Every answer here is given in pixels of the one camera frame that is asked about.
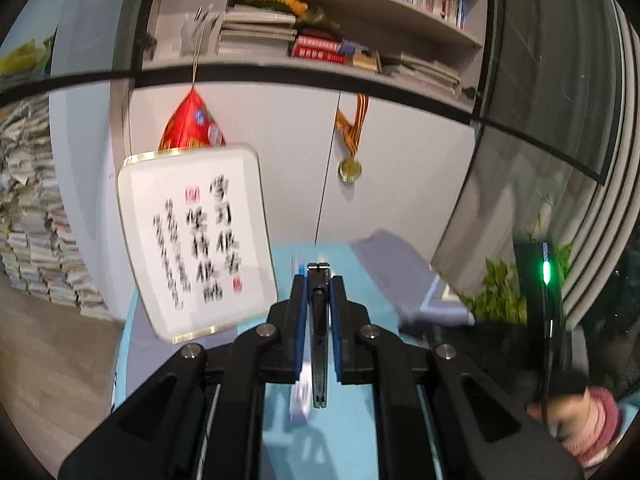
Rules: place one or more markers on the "green potted plant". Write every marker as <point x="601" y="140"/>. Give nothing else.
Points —
<point x="510" y="290"/>

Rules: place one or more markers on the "right stack of books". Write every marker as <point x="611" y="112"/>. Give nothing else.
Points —
<point x="428" y="74"/>

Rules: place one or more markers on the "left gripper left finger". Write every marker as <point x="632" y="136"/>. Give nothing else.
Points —
<point x="199" y="416"/>

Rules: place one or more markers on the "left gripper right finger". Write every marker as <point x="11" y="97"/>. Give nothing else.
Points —
<point x="437" y="415"/>

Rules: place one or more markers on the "white correction tape eraser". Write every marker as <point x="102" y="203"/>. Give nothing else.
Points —
<point x="300" y="401"/>

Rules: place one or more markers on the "framed calligraphy sign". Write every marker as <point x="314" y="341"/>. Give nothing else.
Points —
<point x="196" y="234"/>

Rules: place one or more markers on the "yellow sunflower decoration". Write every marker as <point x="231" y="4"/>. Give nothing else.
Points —
<point x="295" y="7"/>

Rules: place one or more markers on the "red hanging pouch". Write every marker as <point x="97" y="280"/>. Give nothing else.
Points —
<point x="192" y="126"/>

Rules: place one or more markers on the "person's hand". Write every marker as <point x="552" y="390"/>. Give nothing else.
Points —
<point x="569" y="414"/>

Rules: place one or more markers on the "left stack of books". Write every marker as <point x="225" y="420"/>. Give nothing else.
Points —
<point x="248" y="33"/>

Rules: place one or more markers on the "grey bookshelf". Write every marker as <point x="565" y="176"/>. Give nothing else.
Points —
<point x="366" y="30"/>

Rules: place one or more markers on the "gold medal with ribbon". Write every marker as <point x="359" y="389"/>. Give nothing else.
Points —
<point x="349" y="169"/>

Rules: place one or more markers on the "stack of books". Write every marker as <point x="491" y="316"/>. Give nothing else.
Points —
<point x="428" y="74"/>
<point x="248" y="33"/>

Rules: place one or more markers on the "silver black box cutter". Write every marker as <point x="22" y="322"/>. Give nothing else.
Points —
<point x="318" y="281"/>

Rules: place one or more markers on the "red books on shelf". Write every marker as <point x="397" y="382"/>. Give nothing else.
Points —
<point x="315" y="49"/>

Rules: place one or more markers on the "clear holder on shelf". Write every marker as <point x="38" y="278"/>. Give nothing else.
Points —
<point x="196" y="31"/>

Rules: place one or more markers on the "blue pen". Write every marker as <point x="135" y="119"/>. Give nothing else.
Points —
<point x="298" y="265"/>

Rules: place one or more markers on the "pile of stacked papers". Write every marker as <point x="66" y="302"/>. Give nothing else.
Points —
<point x="39" y="251"/>

